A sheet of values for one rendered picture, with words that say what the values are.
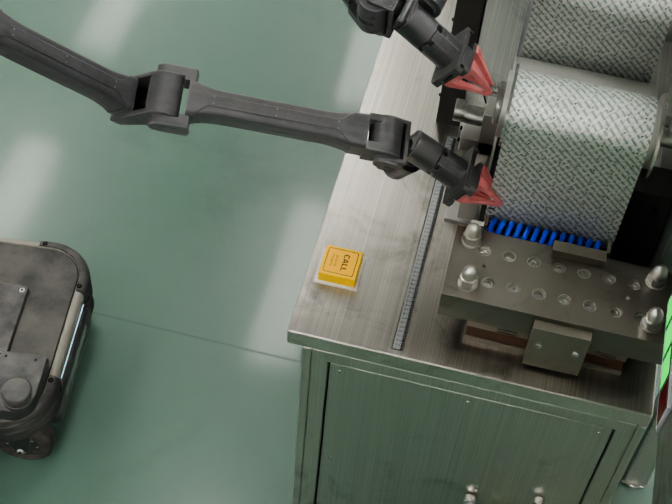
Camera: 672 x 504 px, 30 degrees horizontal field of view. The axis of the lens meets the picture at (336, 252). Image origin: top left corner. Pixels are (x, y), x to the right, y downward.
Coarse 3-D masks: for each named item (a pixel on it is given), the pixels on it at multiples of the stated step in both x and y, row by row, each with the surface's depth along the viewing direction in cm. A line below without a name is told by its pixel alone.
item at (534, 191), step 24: (504, 168) 217; (528, 168) 216; (552, 168) 214; (576, 168) 213; (504, 192) 222; (528, 192) 220; (552, 192) 219; (576, 192) 217; (600, 192) 216; (624, 192) 214; (504, 216) 226; (528, 216) 225; (552, 216) 223; (576, 216) 222; (600, 216) 220; (600, 240) 225
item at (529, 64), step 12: (516, 60) 223; (528, 60) 224; (540, 72) 222; (552, 72) 222; (564, 72) 222; (576, 72) 222; (588, 72) 223; (600, 84) 221; (612, 84) 221; (624, 84) 221; (636, 84) 221; (648, 84) 222
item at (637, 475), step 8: (656, 400) 288; (656, 408) 286; (656, 416) 286; (648, 432) 292; (656, 432) 291; (640, 440) 297; (648, 440) 294; (656, 440) 293; (640, 448) 298; (648, 448) 297; (656, 448) 296; (632, 456) 303; (640, 456) 300; (648, 456) 299; (632, 464) 304; (640, 464) 303; (648, 464) 302; (624, 472) 310; (632, 472) 306; (640, 472) 306; (648, 472) 305; (624, 480) 310; (632, 480) 309; (640, 480) 308; (648, 480) 311; (632, 488) 310; (640, 488) 310
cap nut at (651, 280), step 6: (660, 264) 217; (654, 270) 217; (660, 270) 216; (666, 270) 217; (648, 276) 219; (654, 276) 217; (660, 276) 217; (666, 276) 217; (648, 282) 220; (654, 282) 218; (660, 282) 218; (654, 288) 219; (660, 288) 219
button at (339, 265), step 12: (336, 252) 233; (348, 252) 234; (360, 252) 234; (324, 264) 232; (336, 264) 232; (348, 264) 232; (360, 264) 234; (324, 276) 231; (336, 276) 230; (348, 276) 230
